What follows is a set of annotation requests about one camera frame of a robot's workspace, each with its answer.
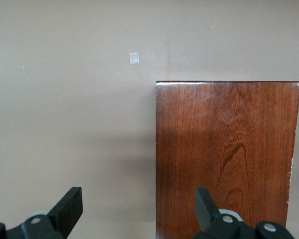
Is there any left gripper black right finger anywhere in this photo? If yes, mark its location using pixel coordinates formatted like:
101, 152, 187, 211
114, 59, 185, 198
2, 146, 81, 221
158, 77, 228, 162
191, 187, 296, 239

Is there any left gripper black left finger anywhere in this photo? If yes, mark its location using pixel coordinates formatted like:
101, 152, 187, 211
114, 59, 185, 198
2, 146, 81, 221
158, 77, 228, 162
0, 186, 83, 239

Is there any dark brown wooden cabinet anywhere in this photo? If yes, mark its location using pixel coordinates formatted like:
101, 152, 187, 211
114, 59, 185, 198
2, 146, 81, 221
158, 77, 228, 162
155, 80, 299, 239

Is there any small clear tape patch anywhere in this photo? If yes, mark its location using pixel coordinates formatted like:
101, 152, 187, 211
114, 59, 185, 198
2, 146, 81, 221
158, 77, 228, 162
129, 52, 141, 65

